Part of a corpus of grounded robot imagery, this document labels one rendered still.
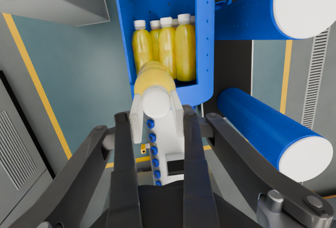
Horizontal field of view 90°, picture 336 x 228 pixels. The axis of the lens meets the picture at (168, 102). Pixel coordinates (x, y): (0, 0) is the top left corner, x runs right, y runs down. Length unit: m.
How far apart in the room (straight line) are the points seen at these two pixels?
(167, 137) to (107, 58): 1.09
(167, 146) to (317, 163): 0.77
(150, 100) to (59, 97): 1.80
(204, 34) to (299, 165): 0.86
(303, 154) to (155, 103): 0.96
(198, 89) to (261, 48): 1.55
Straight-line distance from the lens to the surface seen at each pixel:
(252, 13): 0.88
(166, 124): 0.84
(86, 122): 2.00
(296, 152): 1.06
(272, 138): 1.09
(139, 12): 0.69
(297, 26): 0.82
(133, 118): 0.16
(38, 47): 1.96
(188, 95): 0.47
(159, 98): 0.21
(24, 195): 2.16
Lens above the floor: 1.67
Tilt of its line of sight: 69 degrees down
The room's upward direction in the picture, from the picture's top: 166 degrees clockwise
